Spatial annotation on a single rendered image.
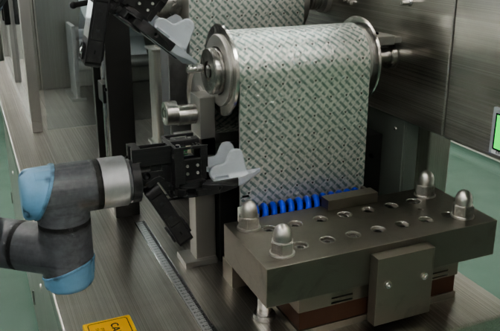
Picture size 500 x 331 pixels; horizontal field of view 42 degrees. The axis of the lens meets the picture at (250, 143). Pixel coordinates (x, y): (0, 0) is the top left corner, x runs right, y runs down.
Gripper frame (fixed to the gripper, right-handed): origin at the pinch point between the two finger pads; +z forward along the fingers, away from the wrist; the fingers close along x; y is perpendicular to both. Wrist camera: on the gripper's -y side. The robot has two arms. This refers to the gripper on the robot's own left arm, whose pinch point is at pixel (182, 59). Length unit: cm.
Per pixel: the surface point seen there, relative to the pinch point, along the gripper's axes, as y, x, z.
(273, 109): 2.1, -8.3, 14.1
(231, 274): -23.5, -10.2, 24.9
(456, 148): 79, 238, 287
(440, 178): 14, 5, 65
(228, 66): 3.1, -7.3, 3.9
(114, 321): -37.0, -15.8, 9.3
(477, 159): 78, 216, 287
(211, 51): 3.6, -3.5, 1.7
